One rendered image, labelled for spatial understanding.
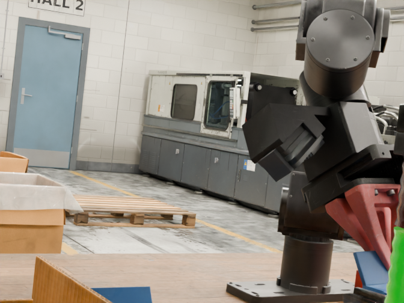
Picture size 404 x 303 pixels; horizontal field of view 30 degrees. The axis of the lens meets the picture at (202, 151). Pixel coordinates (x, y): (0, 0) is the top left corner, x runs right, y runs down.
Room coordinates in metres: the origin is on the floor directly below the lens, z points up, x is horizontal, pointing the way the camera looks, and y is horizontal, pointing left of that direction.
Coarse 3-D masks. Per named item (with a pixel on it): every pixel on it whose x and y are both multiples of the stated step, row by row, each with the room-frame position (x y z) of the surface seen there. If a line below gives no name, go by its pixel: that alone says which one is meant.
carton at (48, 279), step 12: (36, 264) 0.69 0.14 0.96; (48, 264) 0.66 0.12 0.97; (36, 276) 0.68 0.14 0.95; (48, 276) 0.66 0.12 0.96; (60, 276) 0.64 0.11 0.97; (36, 288) 0.68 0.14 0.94; (48, 288) 0.66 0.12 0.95; (60, 288) 0.63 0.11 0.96; (72, 288) 0.61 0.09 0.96; (84, 288) 0.59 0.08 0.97; (0, 300) 0.67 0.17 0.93; (12, 300) 0.68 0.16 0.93; (24, 300) 0.68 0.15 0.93; (36, 300) 0.68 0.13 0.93; (48, 300) 0.65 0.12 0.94; (60, 300) 0.63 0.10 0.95; (72, 300) 0.61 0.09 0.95; (84, 300) 0.59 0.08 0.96; (96, 300) 0.57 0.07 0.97; (108, 300) 0.56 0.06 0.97
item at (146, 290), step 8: (96, 288) 0.68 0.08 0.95; (104, 288) 0.68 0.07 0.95; (112, 288) 0.68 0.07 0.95; (120, 288) 0.69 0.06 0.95; (128, 288) 0.69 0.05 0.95; (136, 288) 0.70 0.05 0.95; (144, 288) 0.70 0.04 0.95; (104, 296) 0.68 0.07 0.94; (112, 296) 0.68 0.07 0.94; (120, 296) 0.68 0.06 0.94; (128, 296) 0.69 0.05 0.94; (136, 296) 0.69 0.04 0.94; (144, 296) 0.70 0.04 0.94
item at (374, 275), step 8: (360, 256) 0.64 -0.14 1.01; (368, 256) 0.64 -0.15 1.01; (376, 256) 0.65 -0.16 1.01; (360, 264) 0.63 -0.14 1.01; (368, 264) 0.64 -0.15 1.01; (376, 264) 0.64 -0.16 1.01; (360, 272) 0.63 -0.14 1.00; (368, 272) 0.63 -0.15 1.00; (376, 272) 0.64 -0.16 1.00; (384, 272) 0.64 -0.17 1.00; (368, 280) 0.63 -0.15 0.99; (376, 280) 0.63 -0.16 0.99; (384, 280) 0.64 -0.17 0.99; (368, 288) 0.62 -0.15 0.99; (376, 288) 0.62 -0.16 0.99; (384, 288) 0.62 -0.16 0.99
